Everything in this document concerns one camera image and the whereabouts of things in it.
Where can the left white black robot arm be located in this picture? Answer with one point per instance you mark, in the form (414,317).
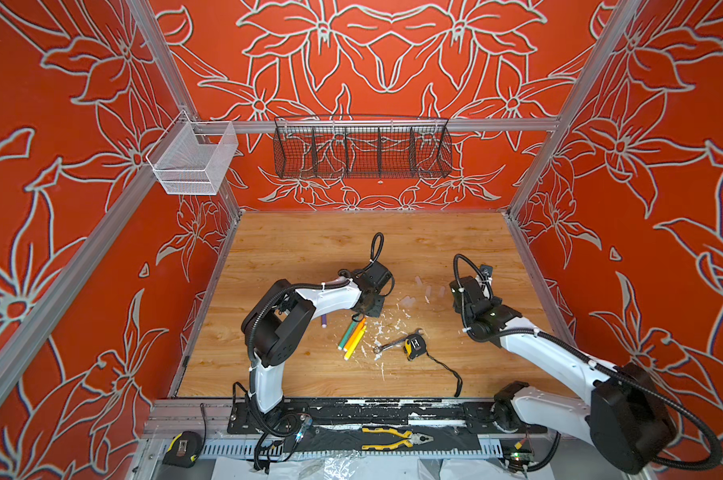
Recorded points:
(276,325)

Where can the silver wrench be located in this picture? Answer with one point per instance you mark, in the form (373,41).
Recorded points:
(382,348)

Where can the yellow black tape measure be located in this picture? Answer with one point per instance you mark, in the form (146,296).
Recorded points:
(414,346)

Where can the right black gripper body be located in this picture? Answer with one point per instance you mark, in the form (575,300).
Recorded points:
(466,321)

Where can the yellow handled pliers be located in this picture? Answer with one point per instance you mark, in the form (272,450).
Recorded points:
(399,439)

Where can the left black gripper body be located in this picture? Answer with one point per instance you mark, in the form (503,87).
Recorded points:
(375,305)

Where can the white wire basket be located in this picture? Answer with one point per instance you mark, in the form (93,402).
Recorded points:
(193,157)

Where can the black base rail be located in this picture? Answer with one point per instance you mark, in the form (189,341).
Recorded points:
(473,414)

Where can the green marker pen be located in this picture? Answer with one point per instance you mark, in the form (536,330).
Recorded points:
(348,333)

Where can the black wire basket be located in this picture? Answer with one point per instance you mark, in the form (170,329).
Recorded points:
(337,147)

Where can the black tape measure on ledge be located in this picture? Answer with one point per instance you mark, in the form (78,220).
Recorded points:
(184,450)

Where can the yellow marker pen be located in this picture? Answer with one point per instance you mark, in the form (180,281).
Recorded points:
(354,345)

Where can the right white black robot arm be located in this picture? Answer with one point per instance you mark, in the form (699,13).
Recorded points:
(615,409)

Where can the orange marker pen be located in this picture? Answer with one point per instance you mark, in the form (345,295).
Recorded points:
(354,333)

